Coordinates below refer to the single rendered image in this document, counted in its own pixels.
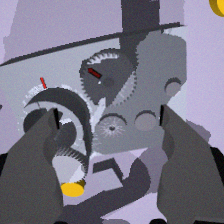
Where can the grey gear with red arrow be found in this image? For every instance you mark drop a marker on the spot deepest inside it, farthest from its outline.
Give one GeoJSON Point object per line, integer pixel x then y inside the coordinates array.
{"type": "Point", "coordinates": [108, 92]}

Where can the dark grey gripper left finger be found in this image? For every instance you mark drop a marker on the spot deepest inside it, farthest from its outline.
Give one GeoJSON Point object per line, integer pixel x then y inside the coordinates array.
{"type": "Point", "coordinates": [30, 192]}

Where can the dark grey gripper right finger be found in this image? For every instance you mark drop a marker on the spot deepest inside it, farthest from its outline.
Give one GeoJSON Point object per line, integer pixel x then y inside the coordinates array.
{"type": "Point", "coordinates": [191, 186]}

